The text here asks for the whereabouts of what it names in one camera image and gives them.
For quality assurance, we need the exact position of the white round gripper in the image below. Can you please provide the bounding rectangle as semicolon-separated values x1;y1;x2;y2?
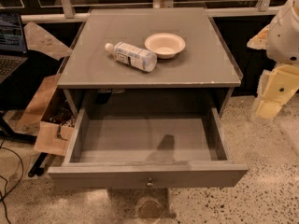
255;63;299;119

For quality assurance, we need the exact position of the clear blue plastic bottle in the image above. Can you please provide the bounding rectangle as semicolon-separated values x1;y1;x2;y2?
105;42;157;73

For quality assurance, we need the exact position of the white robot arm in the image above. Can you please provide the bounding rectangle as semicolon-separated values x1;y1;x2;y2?
247;0;299;120

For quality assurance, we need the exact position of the round metal drawer knob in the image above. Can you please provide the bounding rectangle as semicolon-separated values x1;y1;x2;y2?
146;177;154;189

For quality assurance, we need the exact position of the grey open top drawer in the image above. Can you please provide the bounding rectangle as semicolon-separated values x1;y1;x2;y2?
47;89;249;190

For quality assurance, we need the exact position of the grey wooden cabinet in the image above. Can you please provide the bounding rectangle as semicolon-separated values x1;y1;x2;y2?
58;7;242;110

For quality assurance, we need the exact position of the white paper bowl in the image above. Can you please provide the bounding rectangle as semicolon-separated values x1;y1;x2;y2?
145;33;186;59

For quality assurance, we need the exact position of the open cardboard box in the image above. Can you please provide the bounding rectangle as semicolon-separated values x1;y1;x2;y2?
18;21;74;156

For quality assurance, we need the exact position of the white metal railing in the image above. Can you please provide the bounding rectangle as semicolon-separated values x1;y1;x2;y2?
0;0;299;24

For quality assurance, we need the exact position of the black laptop stand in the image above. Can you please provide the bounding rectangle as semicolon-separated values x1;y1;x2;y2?
0;113;48;177

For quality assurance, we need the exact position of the open laptop computer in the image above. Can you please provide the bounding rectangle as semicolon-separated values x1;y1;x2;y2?
0;11;28;84

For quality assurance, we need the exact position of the black floor cable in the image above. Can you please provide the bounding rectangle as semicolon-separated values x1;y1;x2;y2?
0;137;25;224

